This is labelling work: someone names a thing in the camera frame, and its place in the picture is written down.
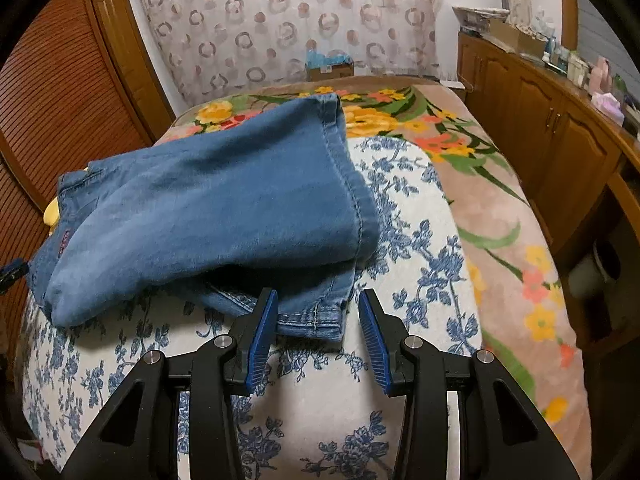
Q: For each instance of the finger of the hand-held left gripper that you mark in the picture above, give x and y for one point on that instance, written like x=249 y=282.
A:
x=12 y=270

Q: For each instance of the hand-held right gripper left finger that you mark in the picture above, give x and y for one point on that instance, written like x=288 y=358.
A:
x=261 y=345

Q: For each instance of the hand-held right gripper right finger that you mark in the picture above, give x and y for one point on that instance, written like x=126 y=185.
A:
x=372 y=345

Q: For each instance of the blue denim pants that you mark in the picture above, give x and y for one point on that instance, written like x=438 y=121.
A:
x=200 y=200

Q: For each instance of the yellow plush toy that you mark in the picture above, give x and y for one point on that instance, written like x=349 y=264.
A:
x=51 y=217

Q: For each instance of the white blue floral blanket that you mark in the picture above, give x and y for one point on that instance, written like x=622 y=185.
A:
x=300 y=410

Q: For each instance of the brown louvered wardrobe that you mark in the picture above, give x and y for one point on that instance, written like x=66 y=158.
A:
x=60 y=110

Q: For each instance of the beige flowered blanket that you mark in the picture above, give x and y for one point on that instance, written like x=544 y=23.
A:
x=500 y=220

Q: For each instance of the cardboard box with blue contents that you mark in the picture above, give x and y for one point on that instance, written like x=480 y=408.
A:
x=330 y=66

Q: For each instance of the brown wooden cabinet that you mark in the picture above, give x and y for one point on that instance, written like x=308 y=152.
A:
x=550 y=125

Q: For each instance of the pink tissue pack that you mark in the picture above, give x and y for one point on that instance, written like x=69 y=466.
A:
x=609 y=107

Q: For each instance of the circle patterned curtain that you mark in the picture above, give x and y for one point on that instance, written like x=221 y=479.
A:
x=250 y=10

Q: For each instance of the open cardboard box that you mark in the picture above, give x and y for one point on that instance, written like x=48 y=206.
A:
x=520 y=37

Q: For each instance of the stack of flat boxes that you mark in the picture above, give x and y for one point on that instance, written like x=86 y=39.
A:
x=477 y=17

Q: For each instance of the row of toiletry bottles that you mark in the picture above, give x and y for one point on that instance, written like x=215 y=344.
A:
x=580 y=67

